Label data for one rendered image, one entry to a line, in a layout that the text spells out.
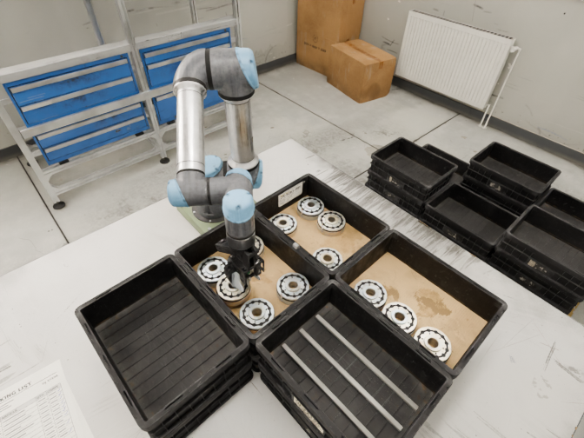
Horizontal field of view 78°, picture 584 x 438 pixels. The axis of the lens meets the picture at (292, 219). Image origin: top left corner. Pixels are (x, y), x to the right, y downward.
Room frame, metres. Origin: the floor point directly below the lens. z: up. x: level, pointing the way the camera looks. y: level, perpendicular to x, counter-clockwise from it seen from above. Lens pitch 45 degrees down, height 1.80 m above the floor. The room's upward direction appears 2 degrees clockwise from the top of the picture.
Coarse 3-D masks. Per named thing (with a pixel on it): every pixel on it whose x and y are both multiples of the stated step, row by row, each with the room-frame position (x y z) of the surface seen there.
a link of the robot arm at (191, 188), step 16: (192, 64) 1.02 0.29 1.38; (176, 80) 0.98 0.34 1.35; (192, 80) 0.98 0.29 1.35; (176, 96) 0.96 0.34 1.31; (192, 96) 0.94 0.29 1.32; (176, 112) 0.91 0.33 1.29; (192, 112) 0.90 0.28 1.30; (176, 128) 0.87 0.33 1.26; (192, 128) 0.85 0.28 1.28; (176, 144) 0.82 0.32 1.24; (192, 144) 0.81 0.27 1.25; (176, 160) 0.78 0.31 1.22; (192, 160) 0.77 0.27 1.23; (176, 176) 0.74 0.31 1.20; (192, 176) 0.73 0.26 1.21; (176, 192) 0.69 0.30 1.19; (192, 192) 0.69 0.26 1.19; (208, 192) 0.69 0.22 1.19
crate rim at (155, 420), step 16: (144, 272) 0.62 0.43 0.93; (112, 288) 0.56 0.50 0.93; (80, 320) 0.46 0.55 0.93; (224, 320) 0.48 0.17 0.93; (240, 336) 0.43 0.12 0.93; (96, 352) 0.38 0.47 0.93; (240, 352) 0.39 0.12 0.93; (112, 368) 0.34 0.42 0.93; (224, 368) 0.35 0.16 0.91; (192, 384) 0.31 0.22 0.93; (128, 400) 0.27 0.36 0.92; (160, 416) 0.24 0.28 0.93
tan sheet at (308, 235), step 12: (300, 228) 0.91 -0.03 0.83; (312, 228) 0.91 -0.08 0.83; (348, 228) 0.92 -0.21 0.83; (300, 240) 0.85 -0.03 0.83; (312, 240) 0.85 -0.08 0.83; (324, 240) 0.85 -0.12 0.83; (336, 240) 0.86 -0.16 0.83; (348, 240) 0.86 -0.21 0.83; (360, 240) 0.86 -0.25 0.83; (312, 252) 0.80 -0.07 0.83; (348, 252) 0.80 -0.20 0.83
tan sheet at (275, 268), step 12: (216, 252) 0.78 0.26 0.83; (264, 252) 0.79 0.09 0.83; (264, 264) 0.74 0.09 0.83; (276, 264) 0.74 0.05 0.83; (264, 276) 0.69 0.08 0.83; (276, 276) 0.69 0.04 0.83; (252, 288) 0.64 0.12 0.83; (264, 288) 0.64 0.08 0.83; (276, 300) 0.60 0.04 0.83; (276, 312) 0.56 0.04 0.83
